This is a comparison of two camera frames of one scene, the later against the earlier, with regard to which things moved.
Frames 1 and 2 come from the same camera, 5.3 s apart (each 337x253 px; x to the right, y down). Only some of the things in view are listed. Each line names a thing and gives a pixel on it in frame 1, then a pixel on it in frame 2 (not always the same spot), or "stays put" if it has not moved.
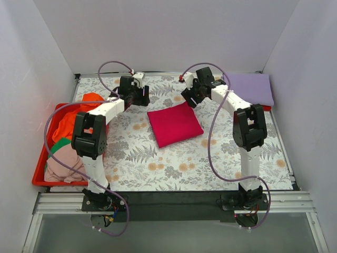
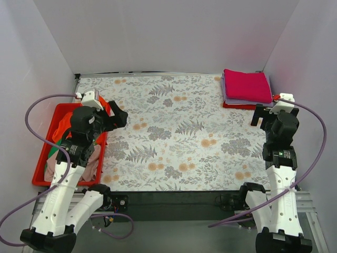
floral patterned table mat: (170, 139) stays put
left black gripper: (144, 95) → (111, 116)
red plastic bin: (60, 110) stays put
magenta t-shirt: (175, 124) → (251, 87)
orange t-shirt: (65, 126) stays put
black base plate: (212, 206) stays put
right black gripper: (189, 97) → (262, 112)
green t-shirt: (57, 144) stays put
